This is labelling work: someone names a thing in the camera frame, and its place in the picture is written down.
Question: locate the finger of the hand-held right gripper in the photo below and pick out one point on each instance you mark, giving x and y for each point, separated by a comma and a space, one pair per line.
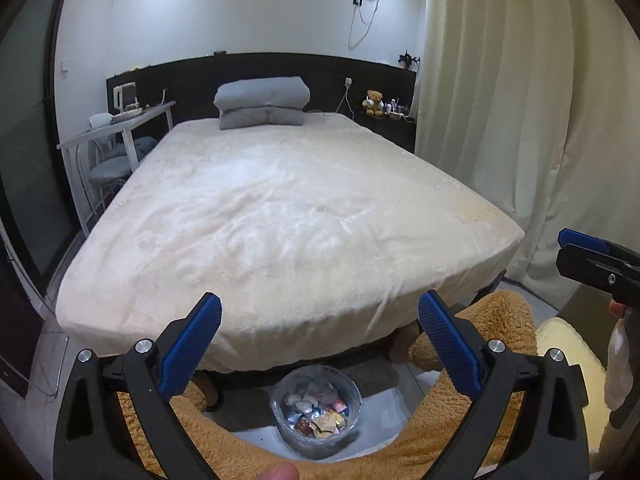
582, 240
595, 272

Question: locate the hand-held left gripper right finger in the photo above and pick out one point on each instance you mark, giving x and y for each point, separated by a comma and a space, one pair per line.
450, 347

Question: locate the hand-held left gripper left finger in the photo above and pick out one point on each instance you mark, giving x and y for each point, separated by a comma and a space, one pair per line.
192, 345

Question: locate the white tissue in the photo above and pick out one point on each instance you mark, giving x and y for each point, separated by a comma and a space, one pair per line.
301, 406

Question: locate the pink drink carton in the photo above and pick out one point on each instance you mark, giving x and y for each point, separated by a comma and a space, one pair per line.
334, 404

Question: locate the bin with clear bag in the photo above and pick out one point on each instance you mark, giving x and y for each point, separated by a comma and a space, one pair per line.
300, 447

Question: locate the brown paper bag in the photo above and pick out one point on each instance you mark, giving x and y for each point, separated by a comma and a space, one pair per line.
321, 427

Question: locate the person's right hand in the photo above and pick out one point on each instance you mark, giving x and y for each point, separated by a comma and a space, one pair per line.
617, 309

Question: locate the person's left hand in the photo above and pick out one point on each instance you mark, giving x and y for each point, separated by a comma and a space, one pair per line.
281, 472

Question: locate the brown fleece pants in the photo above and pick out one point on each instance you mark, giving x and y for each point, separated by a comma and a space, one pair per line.
505, 320

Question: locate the cream fleece cloth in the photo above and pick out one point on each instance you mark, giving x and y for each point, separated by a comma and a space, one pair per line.
570, 345

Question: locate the cream curtain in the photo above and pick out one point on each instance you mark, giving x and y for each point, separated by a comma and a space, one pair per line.
500, 110

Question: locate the bed with beige blanket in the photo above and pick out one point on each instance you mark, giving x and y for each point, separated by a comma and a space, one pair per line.
300, 210

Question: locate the black nightstand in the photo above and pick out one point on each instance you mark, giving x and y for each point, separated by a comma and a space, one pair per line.
390, 135

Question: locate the group of toiletry bottles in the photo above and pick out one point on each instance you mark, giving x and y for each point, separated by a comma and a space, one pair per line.
398, 109

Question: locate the white desk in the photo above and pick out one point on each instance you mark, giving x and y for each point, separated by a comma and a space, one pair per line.
135, 116

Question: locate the brown teddy bear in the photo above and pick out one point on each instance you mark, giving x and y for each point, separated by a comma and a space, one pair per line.
374, 102

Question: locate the black plant ornament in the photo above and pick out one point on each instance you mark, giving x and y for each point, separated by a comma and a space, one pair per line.
407, 59

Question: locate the white desk appliance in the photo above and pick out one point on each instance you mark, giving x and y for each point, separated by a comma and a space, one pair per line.
125, 96

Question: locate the frosted glass door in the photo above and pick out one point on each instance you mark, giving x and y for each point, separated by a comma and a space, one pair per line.
30, 110

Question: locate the black headboard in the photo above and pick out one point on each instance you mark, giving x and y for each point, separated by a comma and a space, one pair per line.
325, 75

